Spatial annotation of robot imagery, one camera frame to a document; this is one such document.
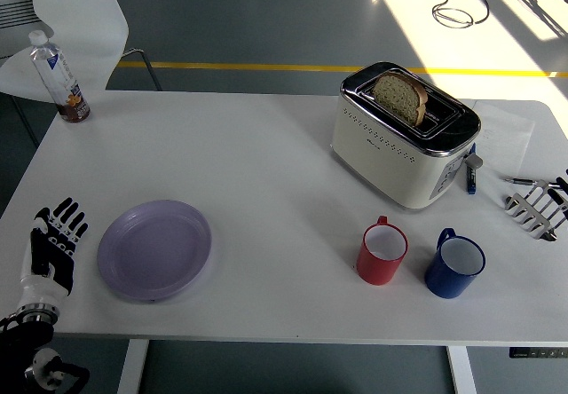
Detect cream and chrome toaster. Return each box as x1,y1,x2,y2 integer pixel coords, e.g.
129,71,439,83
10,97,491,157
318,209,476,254
330,60,484,211

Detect shiny metal toast rack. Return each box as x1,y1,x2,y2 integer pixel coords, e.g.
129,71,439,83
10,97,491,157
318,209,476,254
504,178,568,242

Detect red enamel mug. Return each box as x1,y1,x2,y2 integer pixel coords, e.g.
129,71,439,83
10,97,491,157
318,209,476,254
356,215,408,287

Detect white plastic chair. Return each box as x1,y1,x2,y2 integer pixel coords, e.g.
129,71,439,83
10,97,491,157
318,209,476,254
0,0,163,149

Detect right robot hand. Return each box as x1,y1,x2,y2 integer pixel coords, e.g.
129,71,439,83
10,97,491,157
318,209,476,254
548,174,568,225

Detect brown bread slice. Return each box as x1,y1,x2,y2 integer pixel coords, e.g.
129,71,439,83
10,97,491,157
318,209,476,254
371,72,430,127

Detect blue enamel mug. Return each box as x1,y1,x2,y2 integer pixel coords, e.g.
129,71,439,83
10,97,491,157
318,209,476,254
423,227,486,300

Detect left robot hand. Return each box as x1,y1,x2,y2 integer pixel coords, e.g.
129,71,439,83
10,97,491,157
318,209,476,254
17,196,90,309

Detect black table control panel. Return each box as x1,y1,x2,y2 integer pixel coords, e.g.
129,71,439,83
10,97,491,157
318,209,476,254
509,347,568,359

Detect white paper sheet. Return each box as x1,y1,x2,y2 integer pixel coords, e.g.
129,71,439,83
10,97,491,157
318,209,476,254
472,99,535,171

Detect purple plate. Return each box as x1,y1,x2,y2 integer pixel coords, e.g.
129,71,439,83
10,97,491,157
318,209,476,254
96,199,213,303

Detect silver ballpoint pen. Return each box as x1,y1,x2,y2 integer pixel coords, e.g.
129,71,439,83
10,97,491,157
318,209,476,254
504,176,568,189

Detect blue marker pen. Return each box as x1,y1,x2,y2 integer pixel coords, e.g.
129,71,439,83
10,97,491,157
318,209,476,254
464,142,478,195

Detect white table leg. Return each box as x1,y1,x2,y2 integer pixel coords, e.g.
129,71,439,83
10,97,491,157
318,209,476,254
446,345,478,394
115,339,150,394

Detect white slatted grille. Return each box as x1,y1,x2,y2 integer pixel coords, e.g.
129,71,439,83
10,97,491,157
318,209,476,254
0,0,41,31

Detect clear plastic water bottle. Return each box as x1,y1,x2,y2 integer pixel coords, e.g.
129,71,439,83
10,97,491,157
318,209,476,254
28,29,91,124

